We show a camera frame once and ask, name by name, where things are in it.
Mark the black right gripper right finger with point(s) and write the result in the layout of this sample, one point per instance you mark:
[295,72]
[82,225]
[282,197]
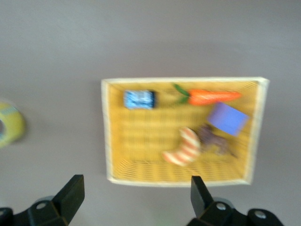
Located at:
[204,207]

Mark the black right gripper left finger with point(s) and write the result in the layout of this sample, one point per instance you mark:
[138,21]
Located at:
[68,200]

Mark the clear yellowish tape roll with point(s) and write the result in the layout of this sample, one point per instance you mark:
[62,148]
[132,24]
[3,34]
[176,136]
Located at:
[14,122]

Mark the striped toy croissant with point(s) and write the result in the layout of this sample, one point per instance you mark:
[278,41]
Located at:
[188,146]

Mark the brown toy animal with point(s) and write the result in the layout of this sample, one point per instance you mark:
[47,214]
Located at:
[214,141]

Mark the purple foam cube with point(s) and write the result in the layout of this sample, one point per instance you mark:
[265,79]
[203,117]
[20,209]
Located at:
[228,118]

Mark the yellow woven basket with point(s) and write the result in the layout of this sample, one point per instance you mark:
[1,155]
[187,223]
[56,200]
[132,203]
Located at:
[145,136]

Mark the orange toy carrot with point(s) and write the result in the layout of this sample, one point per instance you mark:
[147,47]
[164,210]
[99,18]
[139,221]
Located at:
[209,96]

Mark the black jar blue label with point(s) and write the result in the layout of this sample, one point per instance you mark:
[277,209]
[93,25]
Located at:
[140,100]

